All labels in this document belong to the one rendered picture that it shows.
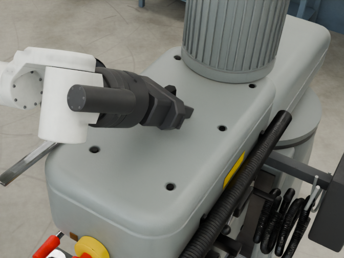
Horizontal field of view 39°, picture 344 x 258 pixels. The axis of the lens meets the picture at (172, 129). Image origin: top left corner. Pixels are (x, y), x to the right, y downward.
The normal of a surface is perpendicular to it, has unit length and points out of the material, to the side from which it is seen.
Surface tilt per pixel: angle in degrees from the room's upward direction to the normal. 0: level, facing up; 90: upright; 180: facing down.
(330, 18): 90
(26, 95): 74
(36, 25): 0
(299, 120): 0
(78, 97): 60
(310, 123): 0
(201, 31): 90
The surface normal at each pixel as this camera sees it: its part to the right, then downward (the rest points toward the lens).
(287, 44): 0.07, -0.75
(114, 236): -0.51, 0.54
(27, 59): -0.53, 0.00
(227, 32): -0.28, 0.62
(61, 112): 0.01, 0.09
